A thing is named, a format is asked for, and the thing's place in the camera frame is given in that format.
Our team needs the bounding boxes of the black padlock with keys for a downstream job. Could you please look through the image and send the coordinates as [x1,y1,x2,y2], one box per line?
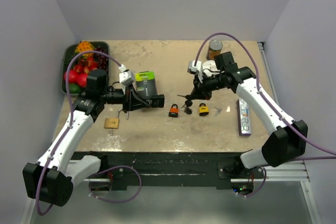
[145,94,165,108]

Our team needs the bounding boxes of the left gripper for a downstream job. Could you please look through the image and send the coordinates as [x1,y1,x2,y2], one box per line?
[100,82,150,113]

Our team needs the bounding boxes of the purple toothpaste box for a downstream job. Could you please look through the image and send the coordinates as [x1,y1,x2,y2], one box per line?
[237,98,251,137]

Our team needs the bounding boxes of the brass padlock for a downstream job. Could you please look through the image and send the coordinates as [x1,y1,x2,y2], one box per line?
[104,109,129,136]

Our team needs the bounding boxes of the purple cable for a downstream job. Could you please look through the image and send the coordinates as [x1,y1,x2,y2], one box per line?
[35,50,125,216]
[194,33,336,198]

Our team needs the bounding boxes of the tin can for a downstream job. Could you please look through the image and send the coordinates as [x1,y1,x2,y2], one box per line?
[206,40,223,60]

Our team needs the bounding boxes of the yellow padlock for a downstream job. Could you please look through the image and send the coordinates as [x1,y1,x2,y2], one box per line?
[199,103,209,116]

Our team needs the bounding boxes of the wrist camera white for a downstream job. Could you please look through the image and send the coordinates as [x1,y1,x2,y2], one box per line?
[119,65,135,87]
[187,60,203,83]

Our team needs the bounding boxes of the orange padlock with keys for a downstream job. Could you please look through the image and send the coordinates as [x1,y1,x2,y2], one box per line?
[168,104,179,118]

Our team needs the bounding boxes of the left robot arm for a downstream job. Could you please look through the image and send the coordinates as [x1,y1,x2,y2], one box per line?
[23,69,149,206]

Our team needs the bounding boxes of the razor box green black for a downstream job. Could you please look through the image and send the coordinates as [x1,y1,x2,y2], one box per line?
[135,71,158,99]

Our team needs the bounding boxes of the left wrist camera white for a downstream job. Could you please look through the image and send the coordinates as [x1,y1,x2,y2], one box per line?
[119,65,135,87]

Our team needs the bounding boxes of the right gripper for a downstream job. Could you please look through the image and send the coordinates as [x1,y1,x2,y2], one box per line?
[190,71,225,101]

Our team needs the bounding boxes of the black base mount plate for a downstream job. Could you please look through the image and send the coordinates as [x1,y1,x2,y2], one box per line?
[68,151,266,191]

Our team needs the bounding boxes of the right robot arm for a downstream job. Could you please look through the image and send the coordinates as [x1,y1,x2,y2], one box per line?
[186,52,308,178]

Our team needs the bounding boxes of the white toilet paper roll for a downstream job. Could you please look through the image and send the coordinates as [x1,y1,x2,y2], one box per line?
[202,60,219,76]

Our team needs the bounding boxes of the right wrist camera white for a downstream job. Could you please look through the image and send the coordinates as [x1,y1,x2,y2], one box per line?
[187,60,203,83]

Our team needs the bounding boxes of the black padlock keys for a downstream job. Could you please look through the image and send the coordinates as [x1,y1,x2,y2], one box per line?
[177,94,194,108]

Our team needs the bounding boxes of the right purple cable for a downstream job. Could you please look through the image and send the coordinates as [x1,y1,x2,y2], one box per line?
[194,33,336,198]

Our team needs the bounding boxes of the silver keys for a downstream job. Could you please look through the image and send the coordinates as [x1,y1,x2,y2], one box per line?
[214,107,222,115]

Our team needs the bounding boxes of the orange padlock keys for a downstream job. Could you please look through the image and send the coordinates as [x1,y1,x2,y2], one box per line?
[182,106,193,115]

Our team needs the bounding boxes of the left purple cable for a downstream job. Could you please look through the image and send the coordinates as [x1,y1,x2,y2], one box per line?
[35,50,125,216]

